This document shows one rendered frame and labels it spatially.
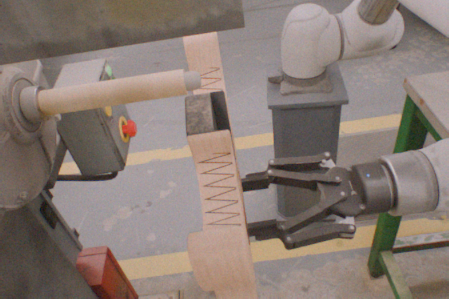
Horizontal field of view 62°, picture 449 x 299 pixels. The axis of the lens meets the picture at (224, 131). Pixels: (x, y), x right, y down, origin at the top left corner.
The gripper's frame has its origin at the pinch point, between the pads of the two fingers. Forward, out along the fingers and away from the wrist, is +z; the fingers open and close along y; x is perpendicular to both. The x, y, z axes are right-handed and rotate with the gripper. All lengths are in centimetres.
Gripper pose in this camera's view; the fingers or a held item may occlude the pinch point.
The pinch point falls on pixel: (245, 206)
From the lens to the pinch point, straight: 57.3
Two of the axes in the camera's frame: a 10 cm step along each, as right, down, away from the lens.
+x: -1.3, -6.3, -7.7
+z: -9.9, 1.5, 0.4
